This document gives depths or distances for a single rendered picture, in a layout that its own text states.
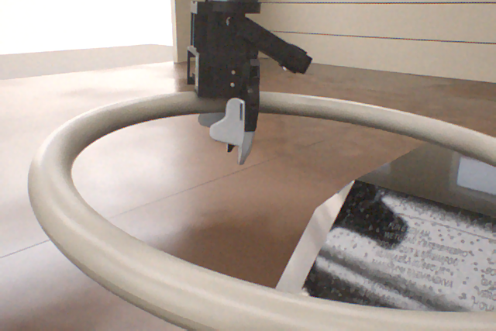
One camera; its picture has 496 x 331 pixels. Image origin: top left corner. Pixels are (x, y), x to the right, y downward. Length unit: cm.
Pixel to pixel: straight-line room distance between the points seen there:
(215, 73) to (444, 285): 37
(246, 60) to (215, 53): 4
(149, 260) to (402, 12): 731
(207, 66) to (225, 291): 40
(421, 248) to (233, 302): 44
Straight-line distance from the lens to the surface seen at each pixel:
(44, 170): 36
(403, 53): 750
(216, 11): 59
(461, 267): 63
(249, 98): 59
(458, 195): 69
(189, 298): 23
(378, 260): 65
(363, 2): 781
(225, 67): 59
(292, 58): 63
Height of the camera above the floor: 110
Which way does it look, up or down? 18 degrees down
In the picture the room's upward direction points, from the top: straight up
